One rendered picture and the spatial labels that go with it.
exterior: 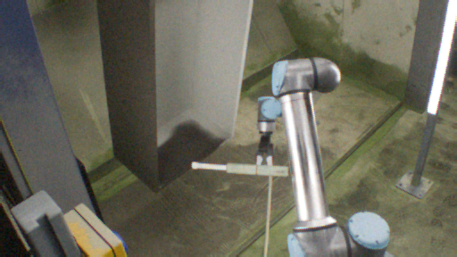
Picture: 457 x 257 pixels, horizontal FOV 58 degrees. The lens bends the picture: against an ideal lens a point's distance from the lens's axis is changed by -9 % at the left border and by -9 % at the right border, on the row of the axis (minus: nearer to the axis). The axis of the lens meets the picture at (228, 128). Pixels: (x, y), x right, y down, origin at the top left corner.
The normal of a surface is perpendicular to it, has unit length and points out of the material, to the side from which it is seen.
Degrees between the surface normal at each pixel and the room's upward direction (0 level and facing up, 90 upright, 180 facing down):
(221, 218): 0
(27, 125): 90
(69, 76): 57
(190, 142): 12
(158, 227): 0
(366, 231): 5
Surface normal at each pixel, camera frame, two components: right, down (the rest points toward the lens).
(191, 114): 0.09, -0.71
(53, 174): 0.71, 0.39
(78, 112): 0.56, -0.11
